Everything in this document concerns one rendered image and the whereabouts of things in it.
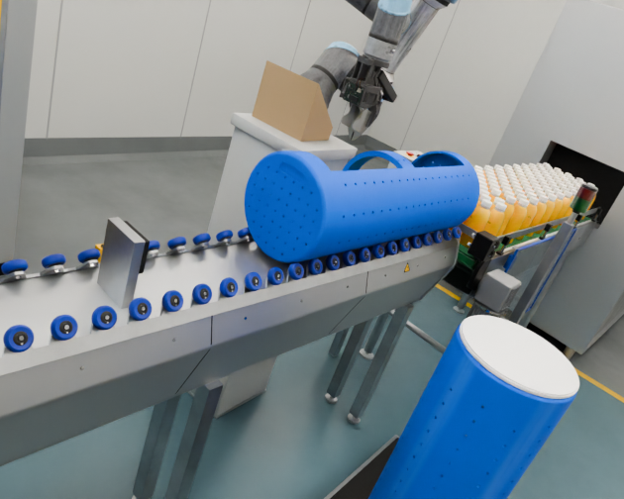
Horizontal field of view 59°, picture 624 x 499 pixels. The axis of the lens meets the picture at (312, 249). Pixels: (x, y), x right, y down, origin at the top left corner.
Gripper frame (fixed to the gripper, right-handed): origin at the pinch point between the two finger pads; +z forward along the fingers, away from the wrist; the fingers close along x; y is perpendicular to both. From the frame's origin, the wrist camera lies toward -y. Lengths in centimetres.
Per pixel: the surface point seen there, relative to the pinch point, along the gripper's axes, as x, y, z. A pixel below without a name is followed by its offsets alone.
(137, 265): 5, 63, 27
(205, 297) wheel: 11, 49, 33
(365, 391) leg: 6, -62, 111
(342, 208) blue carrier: 12.7, 13.2, 14.2
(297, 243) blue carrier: 8.0, 19.9, 25.6
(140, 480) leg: -9, 36, 118
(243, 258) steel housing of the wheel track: -4.0, 24.2, 36.5
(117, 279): 1, 64, 32
